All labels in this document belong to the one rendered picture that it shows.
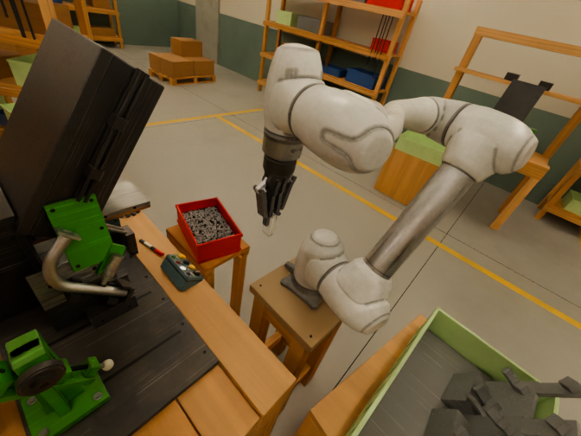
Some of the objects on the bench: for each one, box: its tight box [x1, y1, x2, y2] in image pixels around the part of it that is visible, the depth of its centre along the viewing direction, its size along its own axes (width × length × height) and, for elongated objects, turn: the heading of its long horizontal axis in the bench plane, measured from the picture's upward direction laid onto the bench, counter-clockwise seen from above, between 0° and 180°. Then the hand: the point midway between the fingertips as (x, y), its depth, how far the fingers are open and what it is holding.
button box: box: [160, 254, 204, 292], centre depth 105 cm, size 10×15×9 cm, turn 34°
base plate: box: [0, 238, 219, 436], centre depth 96 cm, size 42×110×2 cm, turn 34°
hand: (269, 223), depth 74 cm, fingers closed
